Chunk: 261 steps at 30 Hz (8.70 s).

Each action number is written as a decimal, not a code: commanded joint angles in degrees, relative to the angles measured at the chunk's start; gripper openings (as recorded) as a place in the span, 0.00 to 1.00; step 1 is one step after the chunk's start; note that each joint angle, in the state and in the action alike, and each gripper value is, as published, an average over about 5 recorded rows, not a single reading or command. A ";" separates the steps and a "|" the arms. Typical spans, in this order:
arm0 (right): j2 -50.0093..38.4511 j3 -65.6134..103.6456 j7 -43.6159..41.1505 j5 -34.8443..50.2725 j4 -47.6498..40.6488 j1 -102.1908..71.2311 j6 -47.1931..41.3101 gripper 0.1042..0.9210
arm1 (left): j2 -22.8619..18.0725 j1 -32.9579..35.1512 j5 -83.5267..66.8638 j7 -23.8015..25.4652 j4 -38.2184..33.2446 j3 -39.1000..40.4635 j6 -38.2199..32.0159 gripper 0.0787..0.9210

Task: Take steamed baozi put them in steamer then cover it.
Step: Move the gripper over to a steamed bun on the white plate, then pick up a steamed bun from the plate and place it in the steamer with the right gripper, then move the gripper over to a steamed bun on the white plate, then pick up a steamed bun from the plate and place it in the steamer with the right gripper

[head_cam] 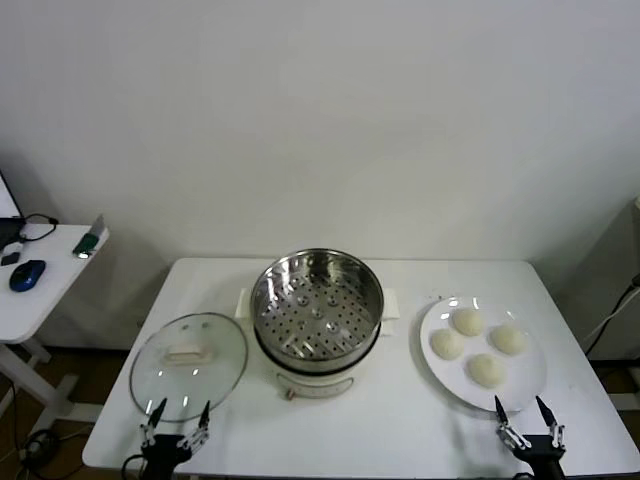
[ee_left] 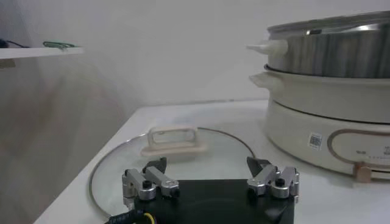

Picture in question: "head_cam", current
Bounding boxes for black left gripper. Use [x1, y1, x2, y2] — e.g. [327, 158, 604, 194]
[139, 397, 214, 480]

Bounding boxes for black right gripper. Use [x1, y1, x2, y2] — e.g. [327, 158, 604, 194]
[493, 395, 567, 480]

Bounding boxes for white steamed baozi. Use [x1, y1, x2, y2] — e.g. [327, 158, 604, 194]
[467, 353, 507, 389]
[430, 328, 466, 361]
[453, 307, 485, 337]
[488, 324, 529, 357]

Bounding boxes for round glass pot lid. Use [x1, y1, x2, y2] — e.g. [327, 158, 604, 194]
[129, 312, 250, 424]

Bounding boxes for perforated steel steamer basket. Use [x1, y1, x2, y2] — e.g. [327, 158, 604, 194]
[234, 247, 402, 362]

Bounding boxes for white round plate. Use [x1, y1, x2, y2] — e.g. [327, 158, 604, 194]
[418, 295, 549, 414]

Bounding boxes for white electric cooker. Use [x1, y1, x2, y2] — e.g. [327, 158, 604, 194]
[252, 319, 396, 401]

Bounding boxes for white side desk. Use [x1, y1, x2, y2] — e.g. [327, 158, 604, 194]
[0, 223, 111, 424]

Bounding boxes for green and white utility knife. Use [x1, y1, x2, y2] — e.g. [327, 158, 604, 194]
[72, 213, 110, 260]

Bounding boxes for blue computer mouse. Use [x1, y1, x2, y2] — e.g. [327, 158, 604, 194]
[8, 259, 47, 292]

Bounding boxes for laptop screen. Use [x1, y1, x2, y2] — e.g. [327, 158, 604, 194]
[0, 169, 26, 251]

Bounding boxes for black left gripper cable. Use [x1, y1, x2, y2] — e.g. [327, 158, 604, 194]
[122, 452, 149, 480]

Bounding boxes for black and white wall cables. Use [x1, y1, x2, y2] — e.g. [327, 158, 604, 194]
[584, 272, 640, 357]

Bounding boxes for black floor cables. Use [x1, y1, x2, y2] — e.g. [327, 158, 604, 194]
[17, 427, 96, 464]

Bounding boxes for thin black desk cable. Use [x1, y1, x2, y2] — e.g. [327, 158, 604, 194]
[19, 213, 60, 245]

